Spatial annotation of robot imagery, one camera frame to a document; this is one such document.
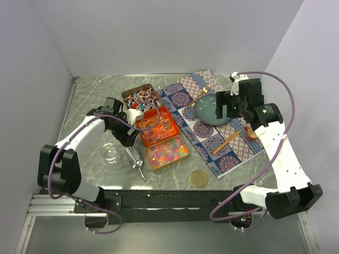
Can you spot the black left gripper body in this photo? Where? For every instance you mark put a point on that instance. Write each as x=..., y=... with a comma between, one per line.
x=119, y=130

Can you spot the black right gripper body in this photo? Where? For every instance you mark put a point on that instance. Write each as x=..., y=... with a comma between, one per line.
x=235, y=106

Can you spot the silver metal scoop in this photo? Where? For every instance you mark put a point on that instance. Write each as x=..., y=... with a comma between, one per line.
x=135, y=160

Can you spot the clear plastic jar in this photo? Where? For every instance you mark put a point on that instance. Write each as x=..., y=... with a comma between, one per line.
x=110, y=153

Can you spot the orange tin lollipop candies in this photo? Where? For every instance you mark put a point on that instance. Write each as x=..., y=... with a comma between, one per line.
x=166, y=127

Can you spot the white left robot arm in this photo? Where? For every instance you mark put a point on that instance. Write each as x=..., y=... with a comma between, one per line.
x=59, y=167

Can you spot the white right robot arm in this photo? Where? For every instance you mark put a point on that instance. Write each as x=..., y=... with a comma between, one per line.
x=295, y=192

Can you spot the gold tin colourful jelly candies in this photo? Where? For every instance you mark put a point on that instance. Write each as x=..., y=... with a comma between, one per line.
x=166, y=153

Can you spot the gold fork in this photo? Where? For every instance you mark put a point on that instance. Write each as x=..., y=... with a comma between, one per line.
x=203, y=92

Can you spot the teal round plate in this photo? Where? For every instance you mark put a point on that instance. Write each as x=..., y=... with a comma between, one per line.
x=205, y=111

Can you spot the gold knife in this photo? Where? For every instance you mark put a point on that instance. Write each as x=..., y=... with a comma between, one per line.
x=231, y=137

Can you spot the small copper cup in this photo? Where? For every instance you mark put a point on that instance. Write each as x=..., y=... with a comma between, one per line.
x=250, y=134

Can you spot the patterned blue placemat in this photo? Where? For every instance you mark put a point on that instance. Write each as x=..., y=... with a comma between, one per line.
x=206, y=138

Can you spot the gold round jar lid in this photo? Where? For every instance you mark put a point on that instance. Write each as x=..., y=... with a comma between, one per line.
x=198, y=178

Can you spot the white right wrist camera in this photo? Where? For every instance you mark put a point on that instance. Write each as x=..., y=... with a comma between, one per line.
x=235, y=78

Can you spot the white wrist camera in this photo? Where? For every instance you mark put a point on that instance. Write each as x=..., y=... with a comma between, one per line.
x=133, y=115
x=235, y=78

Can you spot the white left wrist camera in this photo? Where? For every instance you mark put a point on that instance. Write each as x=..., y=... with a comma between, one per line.
x=133, y=115

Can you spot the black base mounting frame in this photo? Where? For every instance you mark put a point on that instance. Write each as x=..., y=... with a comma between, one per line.
x=136, y=206

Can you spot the aluminium rail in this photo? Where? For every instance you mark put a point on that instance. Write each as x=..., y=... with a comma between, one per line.
x=43, y=205

